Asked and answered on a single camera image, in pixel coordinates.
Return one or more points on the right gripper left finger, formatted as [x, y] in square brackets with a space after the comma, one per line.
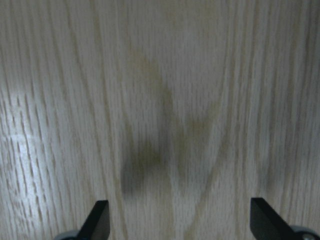
[97, 225]

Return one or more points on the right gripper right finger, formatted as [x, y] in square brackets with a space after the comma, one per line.
[266, 224]

